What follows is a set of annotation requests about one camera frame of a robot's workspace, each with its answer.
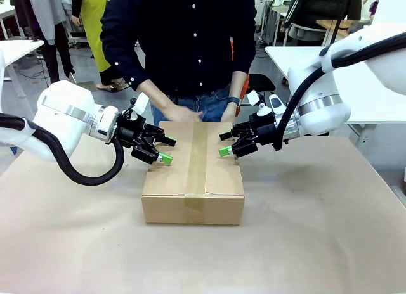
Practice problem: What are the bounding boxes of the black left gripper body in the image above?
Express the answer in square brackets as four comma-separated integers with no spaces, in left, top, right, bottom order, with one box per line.
[115,108,166,165]

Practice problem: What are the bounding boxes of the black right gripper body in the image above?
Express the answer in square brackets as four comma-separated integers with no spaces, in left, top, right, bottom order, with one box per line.
[232,114,286,159]

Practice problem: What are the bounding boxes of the brown cardboard box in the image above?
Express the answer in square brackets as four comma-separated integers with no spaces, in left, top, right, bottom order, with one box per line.
[141,121,246,226]

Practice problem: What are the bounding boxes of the person's right forearm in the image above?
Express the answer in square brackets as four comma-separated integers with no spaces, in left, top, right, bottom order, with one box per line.
[138,78,174,110]

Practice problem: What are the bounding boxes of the person's left forearm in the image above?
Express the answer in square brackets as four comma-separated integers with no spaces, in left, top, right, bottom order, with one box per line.
[228,70,249,100]

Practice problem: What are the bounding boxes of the person's left hand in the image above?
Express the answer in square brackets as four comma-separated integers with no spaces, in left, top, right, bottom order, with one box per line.
[220,103,239,124]

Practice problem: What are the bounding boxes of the person's right hand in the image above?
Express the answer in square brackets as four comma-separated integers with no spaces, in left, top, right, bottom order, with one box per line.
[159,100,204,123]

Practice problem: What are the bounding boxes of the brown packing tape strip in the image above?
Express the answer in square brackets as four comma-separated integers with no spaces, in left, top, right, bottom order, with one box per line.
[183,122,209,216]

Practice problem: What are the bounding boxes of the blue jeans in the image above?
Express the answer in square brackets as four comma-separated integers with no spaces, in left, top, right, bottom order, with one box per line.
[150,86,238,126]

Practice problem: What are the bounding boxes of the black office chair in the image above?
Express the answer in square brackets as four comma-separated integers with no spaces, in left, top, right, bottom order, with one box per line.
[246,73,277,94]

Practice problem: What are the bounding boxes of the white work table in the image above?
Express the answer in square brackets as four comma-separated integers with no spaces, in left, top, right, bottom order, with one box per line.
[0,39,45,99]
[265,45,406,142]

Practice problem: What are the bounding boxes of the navy button shirt torso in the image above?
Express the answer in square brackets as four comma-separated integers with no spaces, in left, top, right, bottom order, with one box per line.
[100,0,258,101]

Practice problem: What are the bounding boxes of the brown paper table cover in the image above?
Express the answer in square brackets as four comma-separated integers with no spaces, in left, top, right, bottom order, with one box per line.
[0,134,406,294]

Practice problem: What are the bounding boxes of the bystander in yellow apron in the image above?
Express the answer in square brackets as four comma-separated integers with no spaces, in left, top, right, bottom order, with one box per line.
[72,0,131,93]

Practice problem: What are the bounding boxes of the wooden table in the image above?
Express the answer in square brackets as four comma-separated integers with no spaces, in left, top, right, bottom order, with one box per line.
[316,19,362,41]

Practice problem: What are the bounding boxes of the bystander in dark jacket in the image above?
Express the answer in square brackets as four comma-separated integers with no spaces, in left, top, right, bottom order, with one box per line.
[284,0,363,41]

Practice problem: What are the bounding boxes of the bystander in grey cardigan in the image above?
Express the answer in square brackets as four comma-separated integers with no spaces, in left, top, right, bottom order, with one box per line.
[18,0,77,84]

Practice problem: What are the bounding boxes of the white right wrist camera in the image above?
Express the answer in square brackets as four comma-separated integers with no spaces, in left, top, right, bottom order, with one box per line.
[247,90,285,118]

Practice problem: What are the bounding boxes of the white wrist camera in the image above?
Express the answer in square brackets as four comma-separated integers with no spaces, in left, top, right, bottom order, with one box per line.
[128,93,150,120]
[247,90,285,118]

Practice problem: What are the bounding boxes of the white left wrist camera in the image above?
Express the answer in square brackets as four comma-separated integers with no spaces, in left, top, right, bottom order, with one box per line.
[128,93,150,120]

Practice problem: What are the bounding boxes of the orange strap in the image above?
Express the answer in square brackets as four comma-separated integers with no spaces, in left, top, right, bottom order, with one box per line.
[239,73,251,108]

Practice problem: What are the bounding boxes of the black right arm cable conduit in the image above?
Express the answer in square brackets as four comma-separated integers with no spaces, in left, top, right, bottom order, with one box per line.
[273,45,406,151]

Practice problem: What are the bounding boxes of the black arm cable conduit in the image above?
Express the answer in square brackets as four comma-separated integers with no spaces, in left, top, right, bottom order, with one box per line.
[0,112,125,186]
[273,45,406,151]

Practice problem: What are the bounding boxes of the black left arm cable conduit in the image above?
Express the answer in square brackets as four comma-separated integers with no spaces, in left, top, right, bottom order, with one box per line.
[0,112,125,186]

